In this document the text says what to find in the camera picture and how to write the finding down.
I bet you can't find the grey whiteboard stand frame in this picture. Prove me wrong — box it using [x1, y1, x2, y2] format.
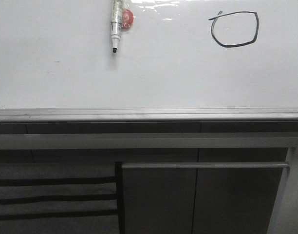
[0, 132, 298, 234]

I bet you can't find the white whiteboard marker pen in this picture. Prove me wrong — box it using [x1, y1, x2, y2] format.
[111, 0, 123, 53]

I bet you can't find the white whiteboard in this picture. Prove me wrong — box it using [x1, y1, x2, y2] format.
[0, 0, 298, 122]

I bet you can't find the black slatted chair back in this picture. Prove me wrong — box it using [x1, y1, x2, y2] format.
[0, 162, 125, 234]

